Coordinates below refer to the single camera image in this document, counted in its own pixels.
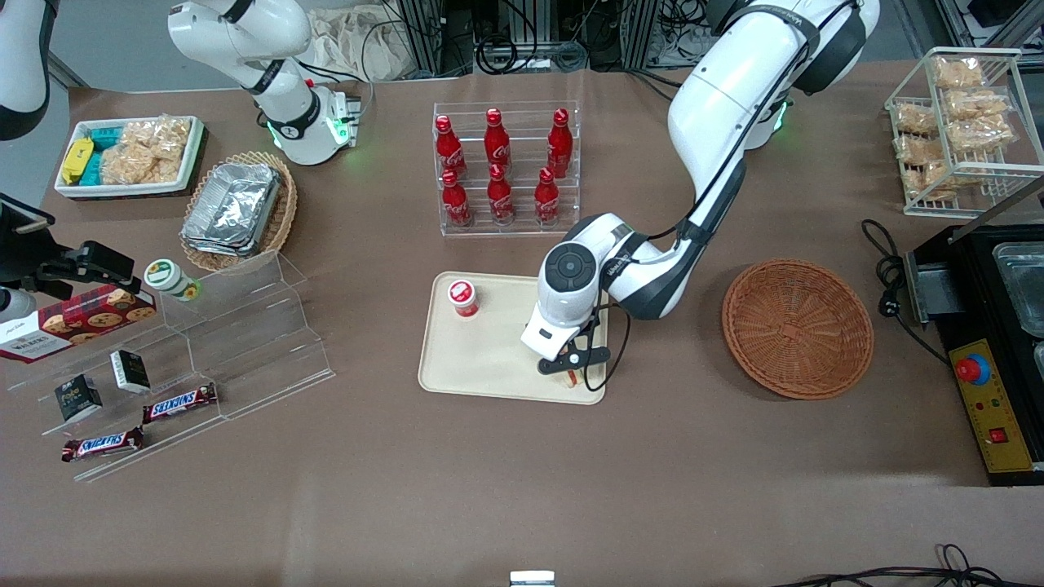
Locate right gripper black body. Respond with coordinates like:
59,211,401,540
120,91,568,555
0,194,84,299

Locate cream plastic serving tray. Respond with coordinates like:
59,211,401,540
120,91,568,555
418,271,609,406

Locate oval tan wicker basket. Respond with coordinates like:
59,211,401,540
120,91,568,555
180,150,299,273

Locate round brown wicker basket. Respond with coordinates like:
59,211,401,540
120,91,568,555
722,258,875,401

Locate green white yogurt cup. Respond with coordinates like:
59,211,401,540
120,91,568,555
144,258,201,302

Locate red cookie box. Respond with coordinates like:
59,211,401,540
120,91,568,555
0,285,157,364

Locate white rectangular snack bin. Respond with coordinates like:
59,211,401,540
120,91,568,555
54,115,206,200

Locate red lidded small cup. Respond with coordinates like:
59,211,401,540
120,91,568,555
446,279,480,319

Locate clear bag of crispy snacks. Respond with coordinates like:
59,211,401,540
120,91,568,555
946,119,1017,153
100,147,177,186
894,135,948,169
944,88,1017,123
894,102,940,136
932,56,986,90
901,163,960,201
122,118,191,161

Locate yellow snack pack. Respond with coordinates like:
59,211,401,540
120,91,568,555
61,137,96,186

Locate clear acrylic bottle rack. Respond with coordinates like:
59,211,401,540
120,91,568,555
431,101,582,238

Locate small black carton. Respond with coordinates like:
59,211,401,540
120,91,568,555
54,374,104,423
109,350,153,395

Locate red cola bottle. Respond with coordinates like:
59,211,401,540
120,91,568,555
533,168,562,226
435,114,468,180
546,108,574,179
486,163,515,226
484,108,512,174
440,169,473,228

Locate aluminium foil container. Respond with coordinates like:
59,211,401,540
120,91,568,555
180,162,283,258

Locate snickers chocolate bar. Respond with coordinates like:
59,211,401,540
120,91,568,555
142,382,219,424
61,426,145,464

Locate clear acrylic stepped display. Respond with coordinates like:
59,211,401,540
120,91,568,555
7,250,336,483

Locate beige crumpled cloth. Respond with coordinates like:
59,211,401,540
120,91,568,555
307,7,418,83

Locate black electric fryer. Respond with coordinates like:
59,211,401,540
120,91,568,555
905,175,1044,487

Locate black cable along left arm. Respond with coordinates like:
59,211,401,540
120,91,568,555
583,16,825,393

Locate thin black base cable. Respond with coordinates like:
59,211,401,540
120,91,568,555
295,57,376,108

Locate black power cable with plug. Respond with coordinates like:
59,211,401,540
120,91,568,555
861,218,952,361

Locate aluminium profile frame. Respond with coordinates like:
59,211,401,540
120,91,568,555
395,0,666,76

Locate black floor cable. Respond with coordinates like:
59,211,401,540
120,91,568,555
771,544,1044,587

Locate white wire rack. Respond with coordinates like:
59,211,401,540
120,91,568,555
884,46,1044,219

